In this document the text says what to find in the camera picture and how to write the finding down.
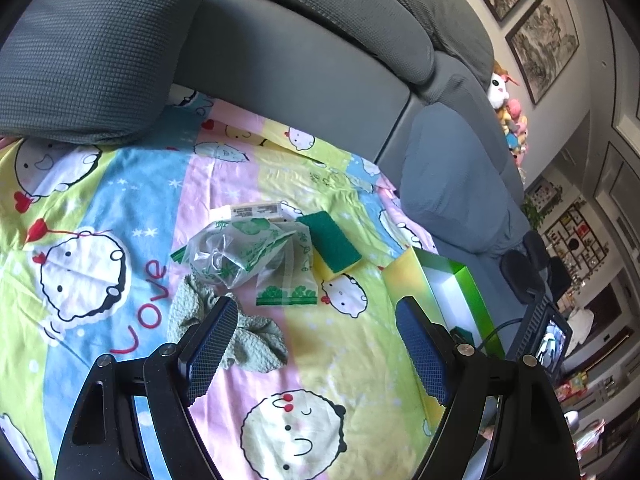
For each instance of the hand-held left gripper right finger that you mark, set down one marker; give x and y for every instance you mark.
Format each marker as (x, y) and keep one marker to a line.
(422, 355)

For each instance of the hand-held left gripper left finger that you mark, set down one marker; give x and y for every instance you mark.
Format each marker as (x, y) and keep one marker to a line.
(212, 350)

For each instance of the light green knitted cloth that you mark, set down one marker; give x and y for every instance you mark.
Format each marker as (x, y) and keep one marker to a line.
(255, 342)

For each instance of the green cardboard box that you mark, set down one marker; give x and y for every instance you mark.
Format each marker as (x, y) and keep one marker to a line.
(450, 290)

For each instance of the clear green-print plastic bag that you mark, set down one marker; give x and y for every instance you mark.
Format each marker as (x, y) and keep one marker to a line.
(235, 250)
(287, 287)

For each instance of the green and yellow sponge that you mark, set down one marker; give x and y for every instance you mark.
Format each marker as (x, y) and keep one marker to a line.
(327, 242)

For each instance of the black office chair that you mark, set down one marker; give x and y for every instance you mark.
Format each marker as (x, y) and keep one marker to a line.
(522, 270)

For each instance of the dark display shelf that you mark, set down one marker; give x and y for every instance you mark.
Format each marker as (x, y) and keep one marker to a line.
(575, 237)

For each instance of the green potted plant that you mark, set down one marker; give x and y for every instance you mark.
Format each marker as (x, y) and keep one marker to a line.
(535, 212)

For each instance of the cream soap box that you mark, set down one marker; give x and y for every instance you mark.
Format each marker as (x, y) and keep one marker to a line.
(257, 210)

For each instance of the cartoon printed blanket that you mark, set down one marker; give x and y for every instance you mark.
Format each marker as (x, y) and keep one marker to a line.
(125, 200)

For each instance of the pile of colourful plush toys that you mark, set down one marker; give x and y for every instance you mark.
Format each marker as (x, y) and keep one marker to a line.
(515, 130)

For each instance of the white plush toy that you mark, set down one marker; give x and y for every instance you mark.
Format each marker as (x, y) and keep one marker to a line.
(500, 87)

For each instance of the large framed landscape painting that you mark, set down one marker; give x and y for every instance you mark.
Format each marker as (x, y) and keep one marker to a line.
(545, 40)

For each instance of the grey sofa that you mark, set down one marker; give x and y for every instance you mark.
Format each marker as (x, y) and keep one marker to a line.
(310, 45)

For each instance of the grey throw cushion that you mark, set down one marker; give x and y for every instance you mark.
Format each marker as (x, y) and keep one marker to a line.
(95, 45)

